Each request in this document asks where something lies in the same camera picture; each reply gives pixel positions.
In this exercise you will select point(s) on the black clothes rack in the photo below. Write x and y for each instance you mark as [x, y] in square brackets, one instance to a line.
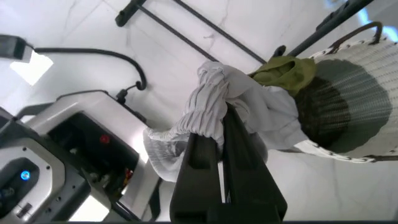
[329, 23]

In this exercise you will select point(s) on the pale grey shorts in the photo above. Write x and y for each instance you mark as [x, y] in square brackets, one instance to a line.
[264, 115]

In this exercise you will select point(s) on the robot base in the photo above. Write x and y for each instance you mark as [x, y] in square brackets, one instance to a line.
[77, 105]

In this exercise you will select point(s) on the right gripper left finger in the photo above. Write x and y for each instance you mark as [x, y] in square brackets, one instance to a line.
[199, 180]

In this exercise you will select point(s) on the green garment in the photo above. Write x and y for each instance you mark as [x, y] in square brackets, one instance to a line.
[280, 74]

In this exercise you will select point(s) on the white laundry basket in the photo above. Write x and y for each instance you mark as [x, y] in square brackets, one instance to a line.
[367, 93]

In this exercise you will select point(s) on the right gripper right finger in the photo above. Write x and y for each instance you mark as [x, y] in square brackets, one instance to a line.
[245, 174]

